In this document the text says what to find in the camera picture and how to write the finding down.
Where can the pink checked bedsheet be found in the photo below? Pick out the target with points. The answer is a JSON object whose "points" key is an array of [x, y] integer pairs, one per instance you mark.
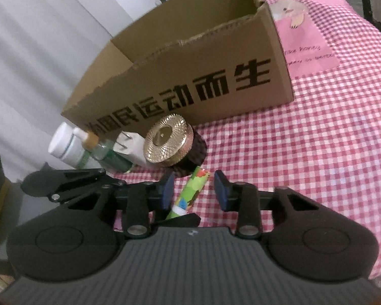
{"points": [[304, 152]]}

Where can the clear green glass bottle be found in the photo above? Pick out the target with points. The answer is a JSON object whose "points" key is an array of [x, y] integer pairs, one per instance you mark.
{"points": [[108, 157]]}

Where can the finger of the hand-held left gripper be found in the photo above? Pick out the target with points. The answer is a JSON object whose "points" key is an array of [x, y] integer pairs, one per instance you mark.
{"points": [[82, 181]]}

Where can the white pill bottle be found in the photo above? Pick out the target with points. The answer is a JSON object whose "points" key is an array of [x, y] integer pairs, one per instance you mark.
{"points": [[65, 143]]}

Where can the white charger plug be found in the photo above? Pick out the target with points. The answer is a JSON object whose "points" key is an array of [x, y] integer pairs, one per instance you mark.
{"points": [[131, 152]]}

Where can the brown cardboard box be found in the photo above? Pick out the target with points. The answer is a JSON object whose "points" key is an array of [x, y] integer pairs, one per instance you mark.
{"points": [[177, 76]]}

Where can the green patterned tube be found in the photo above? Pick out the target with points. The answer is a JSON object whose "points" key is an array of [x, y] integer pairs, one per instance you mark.
{"points": [[193, 187]]}

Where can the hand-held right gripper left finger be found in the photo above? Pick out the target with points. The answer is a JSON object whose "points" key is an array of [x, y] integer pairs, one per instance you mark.
{"points": [[167, 190]]}

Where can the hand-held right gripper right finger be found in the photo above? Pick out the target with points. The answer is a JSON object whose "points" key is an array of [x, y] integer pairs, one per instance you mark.
{"points": [[220, 190]]}

